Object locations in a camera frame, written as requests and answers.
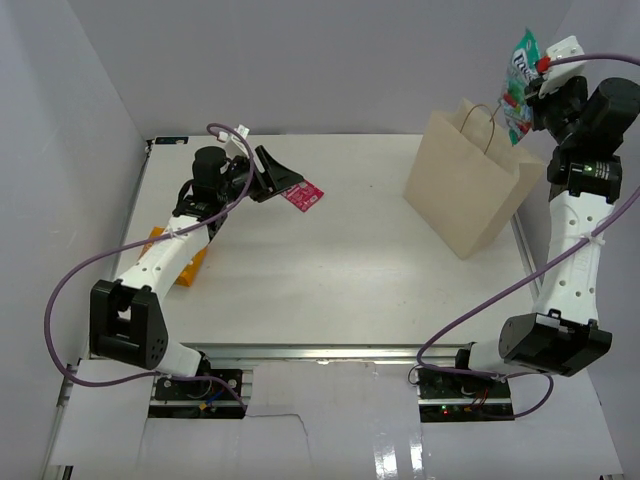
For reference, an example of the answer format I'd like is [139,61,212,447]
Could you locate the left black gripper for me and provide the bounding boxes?
[217,146,303,206]

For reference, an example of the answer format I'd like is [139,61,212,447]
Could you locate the red snack sachet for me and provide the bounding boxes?
[281,181,324,212]

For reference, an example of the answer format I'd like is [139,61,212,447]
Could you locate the green Fox's candy packet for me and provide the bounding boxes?
[499,29,541,145]

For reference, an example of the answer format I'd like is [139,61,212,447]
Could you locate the orange mango gummy packet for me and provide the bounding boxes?
[137,226,209,288]

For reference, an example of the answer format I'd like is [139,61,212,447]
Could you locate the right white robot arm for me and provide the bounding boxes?
[451,76,639,399]

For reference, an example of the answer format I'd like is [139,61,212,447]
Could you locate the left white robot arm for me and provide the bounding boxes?
[90,146,304,399]

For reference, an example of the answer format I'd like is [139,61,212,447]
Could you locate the brown paper bag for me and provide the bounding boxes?
[404,99,546,259]

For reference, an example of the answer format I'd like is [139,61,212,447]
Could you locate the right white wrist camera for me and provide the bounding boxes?
[536,36,586,98]

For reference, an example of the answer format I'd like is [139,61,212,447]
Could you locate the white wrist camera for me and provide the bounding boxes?
[218,124,250,159]
[536,36,586,98]

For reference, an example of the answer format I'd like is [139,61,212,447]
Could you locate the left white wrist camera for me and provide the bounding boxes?
[218,124,250,159]

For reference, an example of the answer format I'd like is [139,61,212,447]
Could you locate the aluminium table rail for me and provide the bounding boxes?
[89,343,476,364]

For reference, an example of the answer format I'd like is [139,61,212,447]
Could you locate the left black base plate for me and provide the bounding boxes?
[148,376,245,420]

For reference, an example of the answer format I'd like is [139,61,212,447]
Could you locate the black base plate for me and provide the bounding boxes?
[148,376,245,420]
[408,366,514,424]

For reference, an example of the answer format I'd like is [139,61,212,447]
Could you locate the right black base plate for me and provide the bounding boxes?
[408,366,514,424]

